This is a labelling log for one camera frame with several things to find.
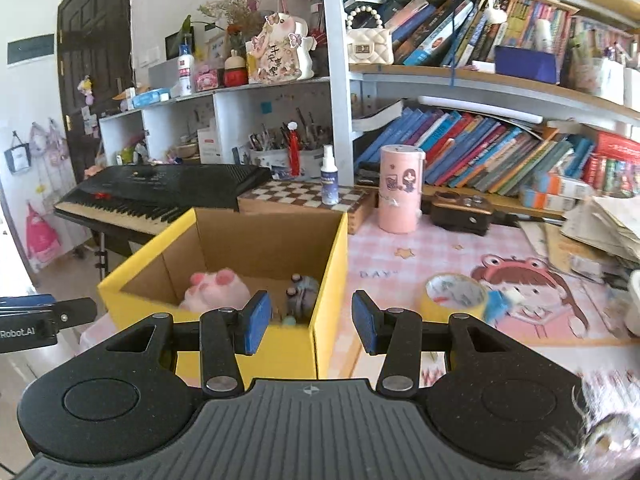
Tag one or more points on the grey small toy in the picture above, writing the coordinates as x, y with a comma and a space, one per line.
302, 297

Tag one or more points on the black electronic keyboard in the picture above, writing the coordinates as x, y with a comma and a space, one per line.
165, 185

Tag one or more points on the ceramic pig ornament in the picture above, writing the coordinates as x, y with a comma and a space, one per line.
277, 55

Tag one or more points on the red boxed books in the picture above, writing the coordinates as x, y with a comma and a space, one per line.
617, 165

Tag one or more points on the pink hanging bag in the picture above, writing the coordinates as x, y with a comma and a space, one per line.
42, 237

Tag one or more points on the stack of papers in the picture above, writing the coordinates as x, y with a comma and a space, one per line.
605, 230

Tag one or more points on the white lotion bottle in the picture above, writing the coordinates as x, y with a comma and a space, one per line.
186, 72

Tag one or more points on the row of colourful books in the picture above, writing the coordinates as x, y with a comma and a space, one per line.
475, 150
440, 30

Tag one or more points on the pink plush paw toy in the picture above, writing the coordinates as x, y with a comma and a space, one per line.
215, 290

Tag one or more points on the wooden chessboard box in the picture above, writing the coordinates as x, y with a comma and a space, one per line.
300, 197

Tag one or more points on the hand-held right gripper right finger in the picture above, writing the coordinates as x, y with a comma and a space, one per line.
366, 322

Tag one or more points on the small orange blue boxes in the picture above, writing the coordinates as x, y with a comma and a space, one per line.
557, 190

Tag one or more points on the red lidded jar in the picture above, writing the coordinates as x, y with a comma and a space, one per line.
235, 72

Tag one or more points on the blue binder clip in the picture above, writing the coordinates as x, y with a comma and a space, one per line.
500, 306

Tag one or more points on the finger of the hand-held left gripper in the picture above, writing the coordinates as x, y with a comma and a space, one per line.
25, 300

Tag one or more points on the dark wall sign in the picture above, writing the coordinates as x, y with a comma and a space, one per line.
30, 49

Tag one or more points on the white side shelf unit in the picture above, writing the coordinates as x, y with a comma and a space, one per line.
227, 110

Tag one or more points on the pink cylindrical container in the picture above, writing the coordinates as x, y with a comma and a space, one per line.
400, 195

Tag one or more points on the white pen holder with brushes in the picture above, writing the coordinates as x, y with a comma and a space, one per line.
272, 160

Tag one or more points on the yellow cardboard box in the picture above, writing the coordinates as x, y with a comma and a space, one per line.
330, 310

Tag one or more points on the cream quilted handbag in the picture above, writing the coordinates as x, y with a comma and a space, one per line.
369, 45

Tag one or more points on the red tassel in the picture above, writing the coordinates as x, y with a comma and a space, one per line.
295, 157

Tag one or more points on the grey fluffy pompom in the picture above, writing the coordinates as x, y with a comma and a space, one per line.
607, 420

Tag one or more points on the yellow tape roll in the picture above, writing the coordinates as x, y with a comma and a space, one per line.
430, 305

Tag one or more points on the brown wooden box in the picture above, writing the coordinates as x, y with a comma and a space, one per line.
462, 215

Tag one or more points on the dark wooden door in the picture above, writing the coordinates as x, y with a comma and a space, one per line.
95, 35

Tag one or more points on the desktop with pink checkered tablecloth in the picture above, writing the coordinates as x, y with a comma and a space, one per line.
365, 260

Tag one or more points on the white spray bottle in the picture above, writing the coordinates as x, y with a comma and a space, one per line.
330, 185

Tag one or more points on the white framed bookshelf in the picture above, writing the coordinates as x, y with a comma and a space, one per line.
340, 110

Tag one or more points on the dried flower bouquet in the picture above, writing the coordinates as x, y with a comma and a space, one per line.
235, 5

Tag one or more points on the pink tin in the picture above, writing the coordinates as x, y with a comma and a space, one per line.
207, 79

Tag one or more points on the white marker holder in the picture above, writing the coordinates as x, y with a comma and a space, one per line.
607, 80

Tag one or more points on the dark blue box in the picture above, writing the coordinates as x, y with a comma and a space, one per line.
525, 65

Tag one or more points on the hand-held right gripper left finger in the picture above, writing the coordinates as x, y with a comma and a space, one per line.
256, 322

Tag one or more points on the white box red label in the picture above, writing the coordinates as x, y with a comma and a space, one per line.
210, 146

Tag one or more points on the blue tissue packet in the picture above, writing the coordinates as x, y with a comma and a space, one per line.
150, 97

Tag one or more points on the white tote bag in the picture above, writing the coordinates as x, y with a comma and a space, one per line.
18, 156

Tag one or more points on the black keyboard stand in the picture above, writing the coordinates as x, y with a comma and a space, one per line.
102, 255

